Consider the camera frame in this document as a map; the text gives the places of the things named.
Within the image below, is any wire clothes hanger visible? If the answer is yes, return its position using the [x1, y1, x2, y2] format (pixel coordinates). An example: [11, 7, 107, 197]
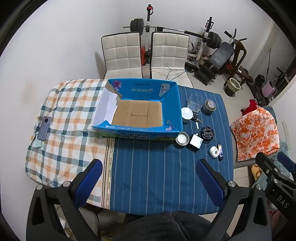
[149, 64, 188, 82]

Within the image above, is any grey perforated round tin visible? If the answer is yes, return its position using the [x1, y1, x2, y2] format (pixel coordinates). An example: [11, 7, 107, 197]
[202, 99, 216, 114]

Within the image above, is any plaid checkered cloth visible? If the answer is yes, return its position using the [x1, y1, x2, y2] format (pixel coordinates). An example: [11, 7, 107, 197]
[25, 79, 115, 209]

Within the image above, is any left white padded chair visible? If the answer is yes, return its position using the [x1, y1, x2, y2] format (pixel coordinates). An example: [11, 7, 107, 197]
[101, 32, 142, 79]

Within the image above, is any right white padded chair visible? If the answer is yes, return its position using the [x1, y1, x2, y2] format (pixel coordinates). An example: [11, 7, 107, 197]
[149, 32, 193, 87]

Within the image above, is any black weight bench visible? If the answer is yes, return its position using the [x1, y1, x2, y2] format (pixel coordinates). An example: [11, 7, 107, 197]
[193, 42, 234, 86]

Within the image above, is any white round container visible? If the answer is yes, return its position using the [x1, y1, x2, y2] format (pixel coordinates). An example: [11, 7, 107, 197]
[181, 107, 193, 124]

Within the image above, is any dark clothing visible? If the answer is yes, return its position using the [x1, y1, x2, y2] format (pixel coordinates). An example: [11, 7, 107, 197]
[112, 211, 211, 240]

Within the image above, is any black power adapter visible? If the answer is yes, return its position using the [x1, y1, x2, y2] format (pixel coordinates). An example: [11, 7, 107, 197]
[189, 134, 203, 150]

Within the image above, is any black round ME compact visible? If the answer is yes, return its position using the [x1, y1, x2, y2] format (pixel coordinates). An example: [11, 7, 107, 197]
[199, 126, 215, 143]

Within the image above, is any blue milk carton box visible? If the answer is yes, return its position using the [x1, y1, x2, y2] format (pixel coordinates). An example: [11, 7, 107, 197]
[92, 78, 183, 141]

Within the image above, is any white padded chair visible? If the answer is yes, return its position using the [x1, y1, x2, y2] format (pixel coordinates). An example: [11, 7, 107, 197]
[101, 32, 142, 79]
[149, 32, 193, 87]

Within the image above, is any clear plastic box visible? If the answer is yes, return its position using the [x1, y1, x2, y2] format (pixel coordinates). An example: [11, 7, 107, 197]
[187, 94, 203, 113]

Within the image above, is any blue striped tablecloth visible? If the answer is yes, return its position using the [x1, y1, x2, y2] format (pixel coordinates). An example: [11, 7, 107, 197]
[110, 86, 233, 215]

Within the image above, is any green waste bin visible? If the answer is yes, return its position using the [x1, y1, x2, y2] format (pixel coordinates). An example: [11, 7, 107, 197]
[224, 78, 241, 97]

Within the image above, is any white earbuds case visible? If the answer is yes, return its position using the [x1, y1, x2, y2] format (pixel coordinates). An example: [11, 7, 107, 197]
[209, 146, 219, 159]

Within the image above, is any barbell with weight plates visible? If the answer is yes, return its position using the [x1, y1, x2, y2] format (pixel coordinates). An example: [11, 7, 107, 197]
[123, 17, 221, 49]

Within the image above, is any orange floral cloth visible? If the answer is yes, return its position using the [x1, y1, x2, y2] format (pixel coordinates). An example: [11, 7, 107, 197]
[230, 107, 280, 162]

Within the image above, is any key bunch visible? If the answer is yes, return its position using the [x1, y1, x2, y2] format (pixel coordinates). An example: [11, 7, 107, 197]
[192, 112, 203, 129]

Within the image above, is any dark printed lighter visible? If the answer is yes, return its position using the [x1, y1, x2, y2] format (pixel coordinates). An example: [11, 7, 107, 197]
[217, 144, 223, 161]

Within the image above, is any grey smartphone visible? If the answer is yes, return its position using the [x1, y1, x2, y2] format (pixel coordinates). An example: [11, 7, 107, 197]
[37, 116, 52, 141]

